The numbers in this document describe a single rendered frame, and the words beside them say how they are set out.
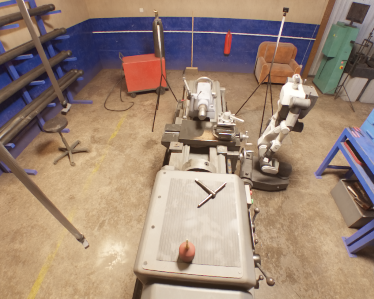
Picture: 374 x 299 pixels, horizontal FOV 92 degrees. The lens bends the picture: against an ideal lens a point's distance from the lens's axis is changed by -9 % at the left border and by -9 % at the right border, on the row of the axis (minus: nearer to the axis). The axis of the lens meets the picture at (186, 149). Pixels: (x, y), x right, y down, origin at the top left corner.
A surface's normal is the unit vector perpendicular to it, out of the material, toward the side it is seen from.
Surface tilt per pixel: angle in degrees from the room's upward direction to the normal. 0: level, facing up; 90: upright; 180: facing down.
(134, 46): 90
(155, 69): 90
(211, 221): 0
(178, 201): 0
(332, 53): 90
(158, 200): 0
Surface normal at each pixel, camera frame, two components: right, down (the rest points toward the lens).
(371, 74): -0.09, 0.69
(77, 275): 0.00, -0.72
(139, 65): 0.26, 0.67
